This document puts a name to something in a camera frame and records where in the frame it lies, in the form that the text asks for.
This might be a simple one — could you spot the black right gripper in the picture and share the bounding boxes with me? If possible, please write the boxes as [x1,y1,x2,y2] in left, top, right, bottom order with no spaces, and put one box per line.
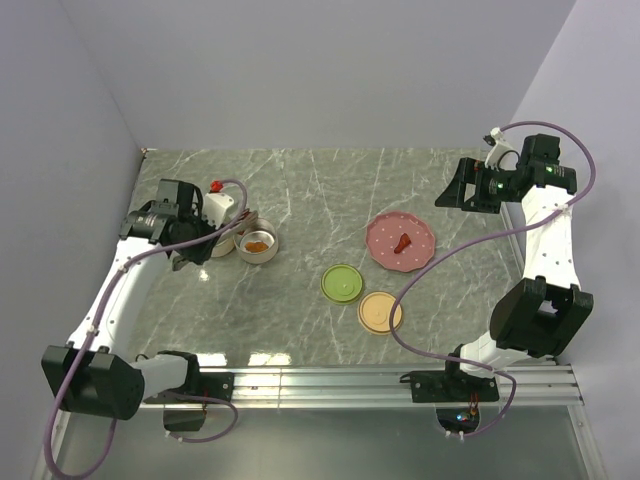
[434,157,518,214]

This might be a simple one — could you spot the orange fried food piece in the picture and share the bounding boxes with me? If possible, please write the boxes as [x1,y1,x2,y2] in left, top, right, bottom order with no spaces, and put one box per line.
[244,241,269,254]

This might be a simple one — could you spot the red sausage piece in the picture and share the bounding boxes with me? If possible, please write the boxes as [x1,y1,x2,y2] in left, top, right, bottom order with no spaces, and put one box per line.
[394,233,412,254]

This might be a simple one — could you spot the steel food tongs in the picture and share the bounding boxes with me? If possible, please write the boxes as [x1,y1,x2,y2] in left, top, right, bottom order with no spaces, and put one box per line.
[228,209,259,236]

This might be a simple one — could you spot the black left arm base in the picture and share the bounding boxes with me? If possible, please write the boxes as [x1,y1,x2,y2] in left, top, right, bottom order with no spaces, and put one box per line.
[159,372,235,433]

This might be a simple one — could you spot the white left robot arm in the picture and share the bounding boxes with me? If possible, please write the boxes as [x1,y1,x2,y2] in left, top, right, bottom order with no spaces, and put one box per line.
[41,179,234,420]

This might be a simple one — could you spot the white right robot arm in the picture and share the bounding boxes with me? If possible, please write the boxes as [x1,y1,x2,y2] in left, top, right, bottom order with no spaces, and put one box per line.
[435,128,594,400]

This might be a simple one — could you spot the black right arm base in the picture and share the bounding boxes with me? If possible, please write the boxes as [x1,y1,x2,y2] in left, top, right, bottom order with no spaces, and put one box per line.
[400,371,500,438]

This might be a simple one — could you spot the cream steel round container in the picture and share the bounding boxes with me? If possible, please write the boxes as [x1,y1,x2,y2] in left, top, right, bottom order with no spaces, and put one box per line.
[211,230,235,258]

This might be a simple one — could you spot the pink dotted plate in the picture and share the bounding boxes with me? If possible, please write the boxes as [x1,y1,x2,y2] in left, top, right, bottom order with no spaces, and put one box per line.
[365,211,436,273]

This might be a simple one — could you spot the beige round lid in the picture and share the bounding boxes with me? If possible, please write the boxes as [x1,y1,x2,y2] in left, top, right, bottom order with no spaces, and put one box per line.
[358,291,396,335]

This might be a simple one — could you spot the green round lid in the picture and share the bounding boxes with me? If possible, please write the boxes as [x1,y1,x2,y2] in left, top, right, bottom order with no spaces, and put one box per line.
[320,264,364,305]

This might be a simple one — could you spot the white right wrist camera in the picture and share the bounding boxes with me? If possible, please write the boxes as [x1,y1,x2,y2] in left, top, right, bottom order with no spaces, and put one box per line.
[483,127,519,170]

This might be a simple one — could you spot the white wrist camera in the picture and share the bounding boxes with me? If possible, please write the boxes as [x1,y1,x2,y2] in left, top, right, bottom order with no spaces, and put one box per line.
[483,127,519,170]
[202,192,235,228]

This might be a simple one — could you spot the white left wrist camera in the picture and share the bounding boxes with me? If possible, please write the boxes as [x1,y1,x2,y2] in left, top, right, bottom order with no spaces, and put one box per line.
[202,192,235,228]

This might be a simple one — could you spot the aluminium mounting rail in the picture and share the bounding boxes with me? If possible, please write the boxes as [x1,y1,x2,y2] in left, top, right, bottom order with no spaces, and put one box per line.
[29,149,609,480]

